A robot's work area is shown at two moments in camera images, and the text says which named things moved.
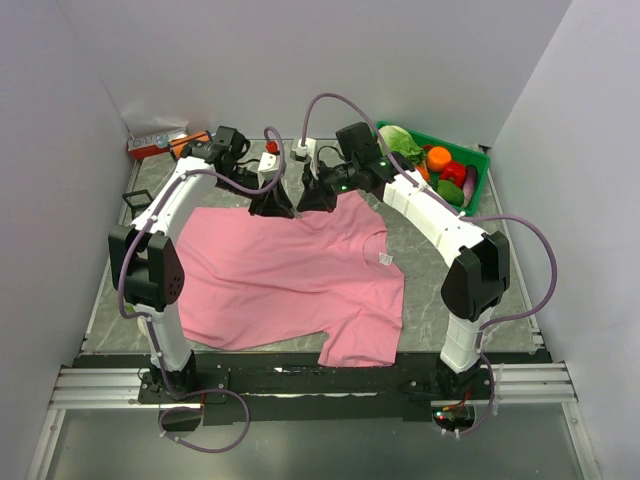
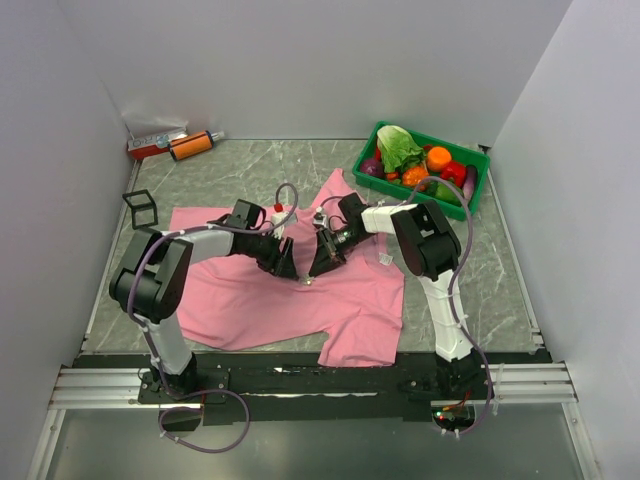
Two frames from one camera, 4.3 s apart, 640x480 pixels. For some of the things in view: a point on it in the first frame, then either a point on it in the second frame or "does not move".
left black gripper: [272, 203] to [281, 263]
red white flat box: [140, 148] does not move
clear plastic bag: [141, 125] does not move
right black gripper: [315, 197] to [327, 258]
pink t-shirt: [246, 280] does not move
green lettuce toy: [399, 141] does not move
